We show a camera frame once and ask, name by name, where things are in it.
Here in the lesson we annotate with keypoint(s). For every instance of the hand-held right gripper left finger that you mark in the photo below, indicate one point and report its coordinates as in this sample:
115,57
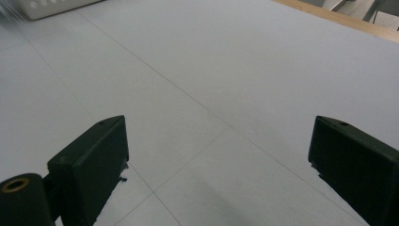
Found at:
87,166

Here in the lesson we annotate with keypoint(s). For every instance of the grey metal stand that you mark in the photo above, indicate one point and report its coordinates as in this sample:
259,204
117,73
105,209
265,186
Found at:
373,9

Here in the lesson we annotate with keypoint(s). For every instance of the white perforated plastic basket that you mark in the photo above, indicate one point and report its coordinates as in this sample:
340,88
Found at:
47,7

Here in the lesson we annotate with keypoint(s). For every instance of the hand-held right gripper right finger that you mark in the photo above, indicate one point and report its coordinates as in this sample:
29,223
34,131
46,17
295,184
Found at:
360,166

